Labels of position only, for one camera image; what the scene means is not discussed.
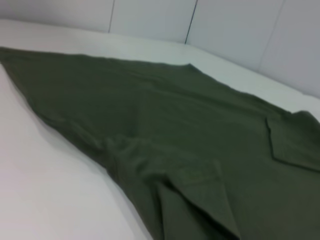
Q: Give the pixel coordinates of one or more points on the dark green shirt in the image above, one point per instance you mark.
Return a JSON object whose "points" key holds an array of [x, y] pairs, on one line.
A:
{"points": [[175, 125]]}

